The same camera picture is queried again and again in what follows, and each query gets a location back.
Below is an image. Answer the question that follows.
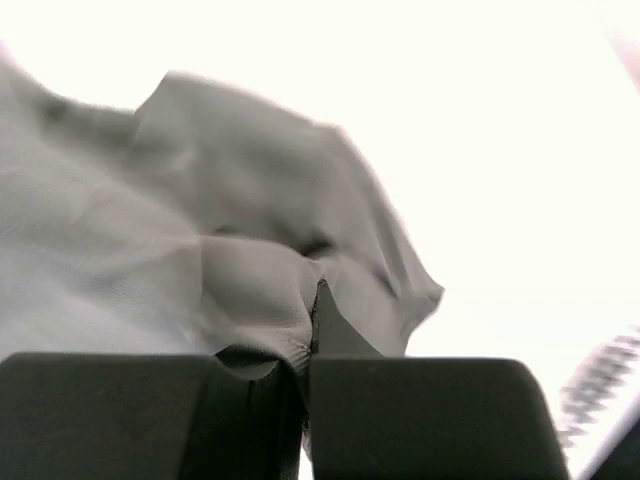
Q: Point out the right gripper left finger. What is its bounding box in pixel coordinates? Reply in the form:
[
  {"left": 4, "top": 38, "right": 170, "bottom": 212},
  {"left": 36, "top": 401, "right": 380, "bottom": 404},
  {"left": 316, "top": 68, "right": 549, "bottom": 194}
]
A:
[{"left": 0, "top": 352, "right": 307, "bottom": 480}]

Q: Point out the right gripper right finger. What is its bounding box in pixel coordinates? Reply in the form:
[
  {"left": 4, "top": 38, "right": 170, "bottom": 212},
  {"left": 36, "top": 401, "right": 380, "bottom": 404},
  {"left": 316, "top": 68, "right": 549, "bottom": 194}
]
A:
[{"left": 305, "top": 279, "right": 571, "bottom": 480}]

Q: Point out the grey skirt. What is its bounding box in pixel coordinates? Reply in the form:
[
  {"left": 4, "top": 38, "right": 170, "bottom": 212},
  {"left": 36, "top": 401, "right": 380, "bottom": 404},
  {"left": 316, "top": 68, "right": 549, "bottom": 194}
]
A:
[{"left": 0, "top": 59, "right": 446, "bottom": 376}]

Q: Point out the white plastic basket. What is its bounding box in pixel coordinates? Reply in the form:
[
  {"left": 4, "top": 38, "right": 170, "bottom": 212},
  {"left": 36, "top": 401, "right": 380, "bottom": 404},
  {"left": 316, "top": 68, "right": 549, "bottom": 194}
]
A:
[{"left": 557, "top": 325, "right": 639, "bottom": 480}]

